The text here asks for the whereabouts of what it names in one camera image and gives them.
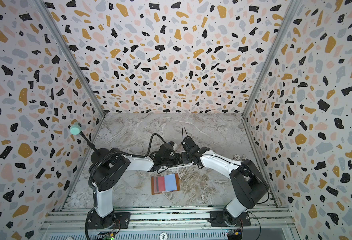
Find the aluminium corner post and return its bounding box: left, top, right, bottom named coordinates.
left=32, top=1, right=106, bottom=119
left=242, top=0, right=302, bottom=118

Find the brown leather card holder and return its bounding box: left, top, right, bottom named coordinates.
left=151, top=173, right=180, bottom=195

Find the aluminium corner post left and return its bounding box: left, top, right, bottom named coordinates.
left=32, top=1, right=106, bottom=119

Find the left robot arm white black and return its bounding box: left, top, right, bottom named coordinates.
left=89, top=143, right=182, bottom=219

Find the black stand with green ball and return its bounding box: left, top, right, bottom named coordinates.
left=70, top=122, right=109, bottom=159

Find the aluminium corner post right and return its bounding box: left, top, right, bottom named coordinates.
left=242, top=0, right=302, bottom=118

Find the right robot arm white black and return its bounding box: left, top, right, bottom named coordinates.
left=181, top=137, right=269, bottom=222

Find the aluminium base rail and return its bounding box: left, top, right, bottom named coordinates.
left=38, top=204, right=302, bottom=240

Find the white plastic slotted basket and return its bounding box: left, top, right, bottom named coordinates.
left=156, top=163, right=193, bottom=174

